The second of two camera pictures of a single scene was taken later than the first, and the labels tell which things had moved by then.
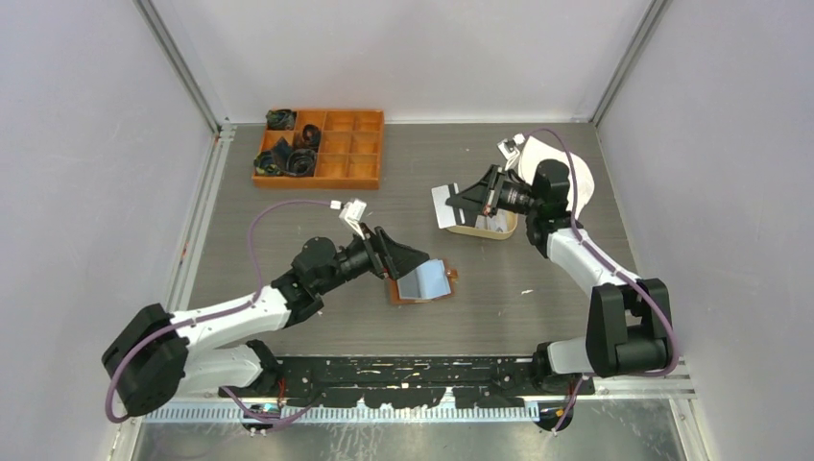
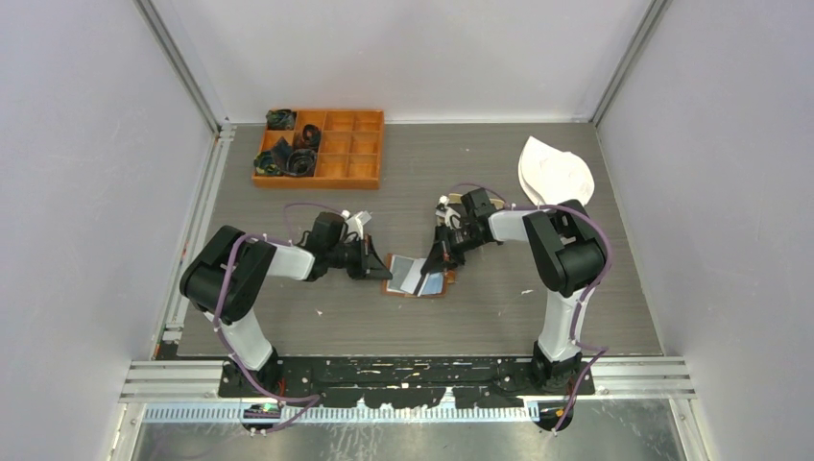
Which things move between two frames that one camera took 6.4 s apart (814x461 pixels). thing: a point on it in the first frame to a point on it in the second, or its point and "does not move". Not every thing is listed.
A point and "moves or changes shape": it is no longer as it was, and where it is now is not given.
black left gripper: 388,257 to 369,266
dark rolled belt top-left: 280,119 does not move
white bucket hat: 534,151 does not move
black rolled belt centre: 311,136 does not move
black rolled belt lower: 301,162 does not move
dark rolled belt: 274,161 does not move
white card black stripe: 446,215 moves or changes shape
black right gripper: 484,197 to 442,255
